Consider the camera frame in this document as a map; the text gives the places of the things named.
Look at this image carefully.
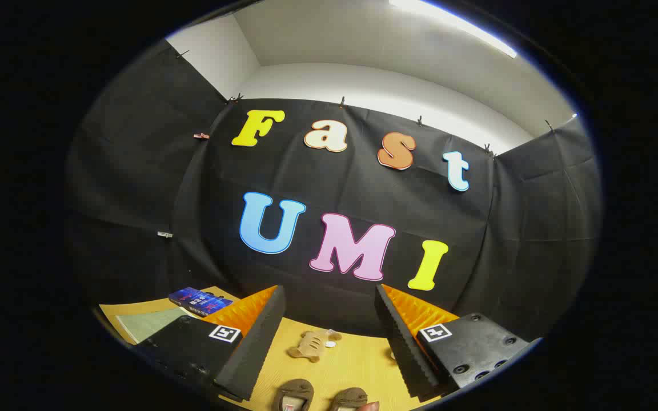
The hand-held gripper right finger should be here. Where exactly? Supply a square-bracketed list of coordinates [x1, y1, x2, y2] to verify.
[375, 284, 542, 399]

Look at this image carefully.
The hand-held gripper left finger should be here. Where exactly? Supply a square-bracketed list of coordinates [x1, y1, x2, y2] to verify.
[135, 285, 286, 401]

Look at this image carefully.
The brown fuzzy shoe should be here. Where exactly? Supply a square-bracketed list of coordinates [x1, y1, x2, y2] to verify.
[274, 378, 314, 411]
[329, 387, 368, 411]

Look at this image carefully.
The tan plush toy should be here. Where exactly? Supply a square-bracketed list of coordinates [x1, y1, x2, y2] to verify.
[287, 329, 342, 363]

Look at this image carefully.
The dark blue book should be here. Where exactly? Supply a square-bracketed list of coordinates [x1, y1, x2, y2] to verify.
[168, 287, 234, 317]

